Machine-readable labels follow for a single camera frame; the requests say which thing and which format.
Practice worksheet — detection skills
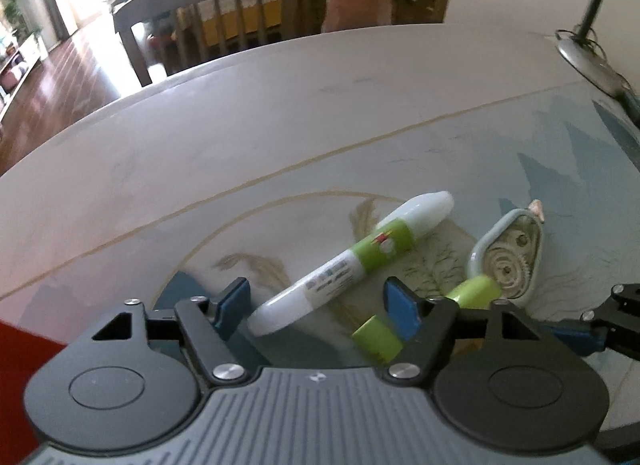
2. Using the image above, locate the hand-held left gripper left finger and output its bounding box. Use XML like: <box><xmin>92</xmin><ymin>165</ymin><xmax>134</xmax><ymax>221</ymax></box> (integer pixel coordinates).
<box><xmin>65</xmin><ymin>277</ymin><xmax>261</xmax><ymax>388</ymax></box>

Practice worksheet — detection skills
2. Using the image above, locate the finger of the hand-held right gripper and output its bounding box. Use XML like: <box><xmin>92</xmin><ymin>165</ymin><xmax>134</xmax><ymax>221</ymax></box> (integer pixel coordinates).
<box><xmin>547</xmin><ymin>284</ymin><xmax>640</xmax><ymax>361</ymax></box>

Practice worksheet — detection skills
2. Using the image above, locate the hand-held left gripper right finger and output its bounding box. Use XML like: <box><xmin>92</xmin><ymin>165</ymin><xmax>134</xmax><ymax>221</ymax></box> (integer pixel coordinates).
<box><xmin>382</xmin><ymin>279</ymin><xmax>566</xmax><ymax>388</ymax></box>

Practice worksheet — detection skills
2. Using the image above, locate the white correction pen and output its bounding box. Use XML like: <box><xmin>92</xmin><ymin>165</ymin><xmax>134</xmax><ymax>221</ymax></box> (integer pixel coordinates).
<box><xmin>247</xmin><ymin>191</ymin><xmax>455</xmax><ymax>337</ymax></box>

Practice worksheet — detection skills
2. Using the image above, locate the green marker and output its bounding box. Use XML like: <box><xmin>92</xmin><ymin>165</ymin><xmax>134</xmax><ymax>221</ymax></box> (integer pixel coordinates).
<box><xmin>351</xmin><ymin>275</ymin><xmax>503</xmax><ymax>364</ymax></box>

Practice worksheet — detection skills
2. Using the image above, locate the correction tape dispenser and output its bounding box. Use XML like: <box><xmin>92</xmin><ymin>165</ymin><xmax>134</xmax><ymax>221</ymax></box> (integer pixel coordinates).
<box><xmin>466</xmin><ymin>199</ymin><xmax>546</xmax><ymax>302</ymax></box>

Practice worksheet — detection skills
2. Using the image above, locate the red box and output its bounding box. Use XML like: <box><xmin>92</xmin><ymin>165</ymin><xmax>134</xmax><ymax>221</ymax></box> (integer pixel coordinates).
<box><xmin>0</xmin><ymin>320</ymin><xmax>67</xmax><ymax>465</ymax></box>

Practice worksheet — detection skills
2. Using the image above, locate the yellow cloth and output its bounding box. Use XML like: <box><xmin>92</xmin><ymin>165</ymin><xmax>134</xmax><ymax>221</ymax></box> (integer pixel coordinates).
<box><xmin>197</xmin><ymin>0</ymin><xmax>289</xmax><ymax>46</ymax></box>

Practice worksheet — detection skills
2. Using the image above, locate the TV cabinet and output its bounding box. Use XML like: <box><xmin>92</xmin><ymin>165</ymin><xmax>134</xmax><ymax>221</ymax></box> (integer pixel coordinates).
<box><xmin>0</xmin><ymin>28</ymin><xmax>49</xmax><ymax>111</ymax></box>

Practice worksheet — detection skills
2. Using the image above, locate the green potted plant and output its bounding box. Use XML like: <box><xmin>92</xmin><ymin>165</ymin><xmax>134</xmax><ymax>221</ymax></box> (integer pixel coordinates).
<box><xmin>0</xmin><ymin>0</ymin><xmax>27</xmax><ymax>40</ymax></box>

